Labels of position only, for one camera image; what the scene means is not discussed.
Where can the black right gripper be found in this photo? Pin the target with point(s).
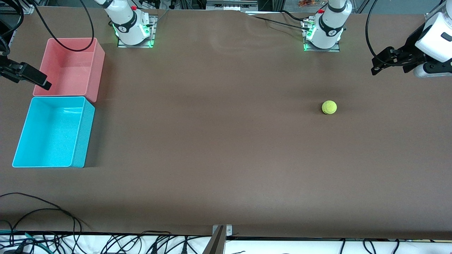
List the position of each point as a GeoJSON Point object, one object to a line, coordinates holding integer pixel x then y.
{"type": "Point", "coordinates": [7, 68]}

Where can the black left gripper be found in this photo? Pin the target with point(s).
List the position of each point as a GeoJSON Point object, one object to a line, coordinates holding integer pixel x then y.
{"type": "Point", "coordinates": [410, 46]}

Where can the yellow-green tennis ball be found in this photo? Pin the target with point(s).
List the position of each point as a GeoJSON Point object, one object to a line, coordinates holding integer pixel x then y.
{"type": "Point", "coordinates": [329, 107]}

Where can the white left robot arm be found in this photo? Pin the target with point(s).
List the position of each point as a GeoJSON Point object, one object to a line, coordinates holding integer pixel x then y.
{"type": "Point", "coordinates": [330, 28]}

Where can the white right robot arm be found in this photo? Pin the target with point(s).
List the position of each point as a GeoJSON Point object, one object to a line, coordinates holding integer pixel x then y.
{"type": "Point", "coordinates": [127, 24]}

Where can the pink plastic bin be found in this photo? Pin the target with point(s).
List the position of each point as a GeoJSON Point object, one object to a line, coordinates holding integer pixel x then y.
{"type": "Point", "coordinates": [77, 77]}

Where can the blue plastic bin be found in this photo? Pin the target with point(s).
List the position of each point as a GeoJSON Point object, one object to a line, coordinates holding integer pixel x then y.
{"type": "Point", "coordinates": [49, 134]}

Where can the small orange object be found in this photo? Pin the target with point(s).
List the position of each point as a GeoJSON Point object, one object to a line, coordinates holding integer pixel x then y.
{"type": "Point", "coordinates": [308, 2]}

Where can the grey metal box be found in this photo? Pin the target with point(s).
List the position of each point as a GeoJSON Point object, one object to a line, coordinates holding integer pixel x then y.
{"type": "Point", "coordinates": [231, 4]}

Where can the black power plug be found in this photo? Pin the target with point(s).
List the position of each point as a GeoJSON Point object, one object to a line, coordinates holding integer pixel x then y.
{"type": "Point", "coordinates": [184, 247]}
{"type": "Point", "coordinates": [154, 248]}

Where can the metal table clamp plate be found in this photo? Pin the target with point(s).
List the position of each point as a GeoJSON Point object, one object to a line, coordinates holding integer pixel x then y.
{"type": "Point", "coordinates": [229, 230]}

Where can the aluminium frame rail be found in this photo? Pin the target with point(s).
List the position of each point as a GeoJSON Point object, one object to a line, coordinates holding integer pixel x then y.
{"type": "Point", "coordinates": [15, 38]}

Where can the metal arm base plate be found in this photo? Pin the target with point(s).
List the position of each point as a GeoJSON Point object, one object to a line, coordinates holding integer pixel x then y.
{"type": "Point", "coordinates": [335, 49]}
{"type": "Point", "coordinates": [154, 38]}

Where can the dark camera stand post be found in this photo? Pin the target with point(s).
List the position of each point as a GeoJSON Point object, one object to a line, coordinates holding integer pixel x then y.
{"type": "Point", "coordinates": [216, 243]}

